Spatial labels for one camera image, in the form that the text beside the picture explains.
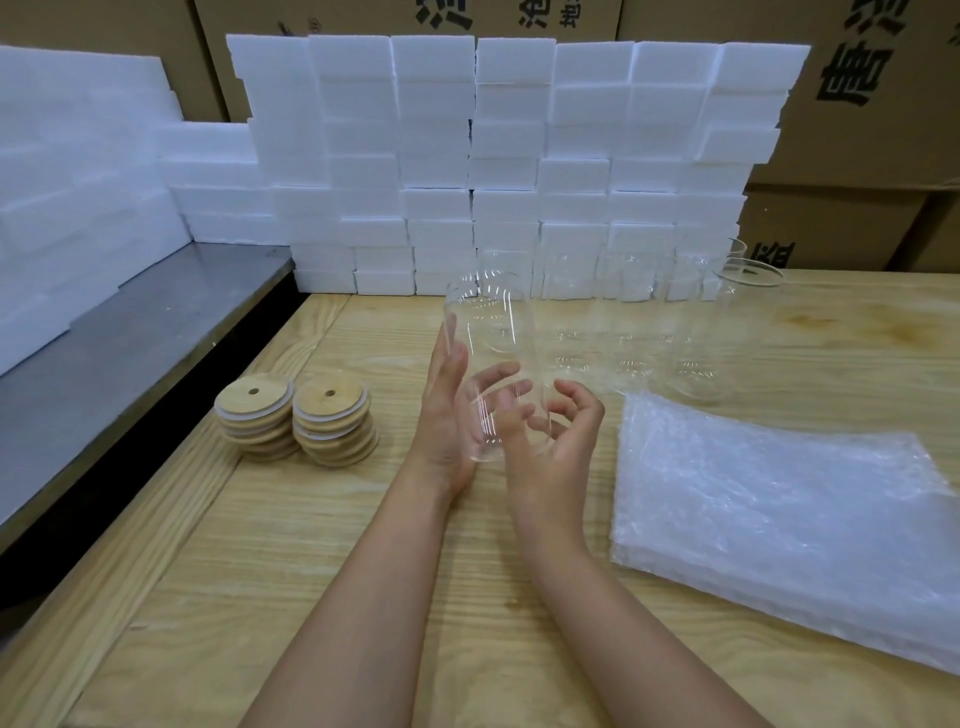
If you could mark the person's right hand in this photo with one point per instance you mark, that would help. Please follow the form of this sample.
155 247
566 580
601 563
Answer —
559 472

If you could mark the person's left hand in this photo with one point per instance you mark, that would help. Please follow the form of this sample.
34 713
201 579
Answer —
444 431

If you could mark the person's left thumb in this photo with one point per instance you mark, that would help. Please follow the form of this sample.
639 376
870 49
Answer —
495 375

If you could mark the person's right thumb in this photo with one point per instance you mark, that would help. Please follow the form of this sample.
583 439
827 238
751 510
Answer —
519 409

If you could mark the clear drinking glass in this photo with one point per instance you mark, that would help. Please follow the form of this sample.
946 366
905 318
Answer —
754 315
571 330
694 345
491 315
736 247
631 337

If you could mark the person's right forearm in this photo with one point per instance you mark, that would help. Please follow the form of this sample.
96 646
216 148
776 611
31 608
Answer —
622 630

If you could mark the person's left forearm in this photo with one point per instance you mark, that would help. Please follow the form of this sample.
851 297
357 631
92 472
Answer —
375 600

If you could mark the stack of bamboo lids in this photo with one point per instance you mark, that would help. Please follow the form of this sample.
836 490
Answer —
334 424
255 420

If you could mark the stack of bubble wrap bags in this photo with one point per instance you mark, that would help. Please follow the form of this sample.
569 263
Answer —
780 510

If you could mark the cardboard box with black print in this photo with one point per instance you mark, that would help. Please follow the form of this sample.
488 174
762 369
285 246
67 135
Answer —
420 19
825 229
862 90

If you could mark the grey metal table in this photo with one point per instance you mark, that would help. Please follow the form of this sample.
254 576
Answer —
127 375

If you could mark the pile of white foam slabs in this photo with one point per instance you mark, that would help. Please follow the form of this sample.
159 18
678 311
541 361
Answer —
75 195

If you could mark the wall of white foam blocks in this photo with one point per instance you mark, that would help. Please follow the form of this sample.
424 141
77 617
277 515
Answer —
510 165

